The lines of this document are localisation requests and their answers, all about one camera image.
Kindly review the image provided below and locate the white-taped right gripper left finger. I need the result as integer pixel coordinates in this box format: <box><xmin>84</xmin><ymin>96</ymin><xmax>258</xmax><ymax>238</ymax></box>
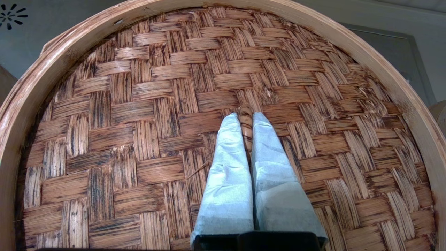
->
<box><xmin>191</xmin><ymin>112</ymin><xmax>255</xmax><ymax>244</ymax></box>

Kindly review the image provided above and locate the bamboo steamer basket tier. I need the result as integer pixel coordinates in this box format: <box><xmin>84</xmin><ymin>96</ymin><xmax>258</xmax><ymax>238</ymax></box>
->
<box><xmin>428</xmin><ymin>100</ymin><xmax>446</xmax><ymax>138</ymax></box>

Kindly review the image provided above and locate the dark brown woven bamboo lid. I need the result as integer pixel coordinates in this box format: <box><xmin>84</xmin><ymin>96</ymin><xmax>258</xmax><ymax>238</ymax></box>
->
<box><xmin>0</xmin><ymin>0</ymin><xmax>446</xmax><ymax>251</ymax></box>

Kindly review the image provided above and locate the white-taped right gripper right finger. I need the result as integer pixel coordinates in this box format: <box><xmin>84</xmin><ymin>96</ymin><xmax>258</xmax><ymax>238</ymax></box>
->
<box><xmin>251</xmin><ymin>112</ymin><xmax>329</xmax><ymax>243</ymax></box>

